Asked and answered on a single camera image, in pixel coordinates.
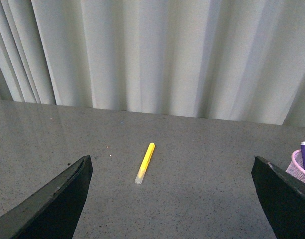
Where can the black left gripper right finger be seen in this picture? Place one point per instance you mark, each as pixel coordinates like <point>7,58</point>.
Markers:
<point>282,198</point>

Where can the pink mesh pen cup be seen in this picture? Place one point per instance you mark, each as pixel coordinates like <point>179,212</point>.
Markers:
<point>295,167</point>

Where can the yellow highlighter pen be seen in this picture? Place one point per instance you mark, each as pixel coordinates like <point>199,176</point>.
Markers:
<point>145,163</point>

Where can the white pleated curtain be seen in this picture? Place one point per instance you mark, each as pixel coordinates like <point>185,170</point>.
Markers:
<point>238,60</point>

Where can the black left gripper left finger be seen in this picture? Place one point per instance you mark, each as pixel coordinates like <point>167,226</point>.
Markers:
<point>54,210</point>

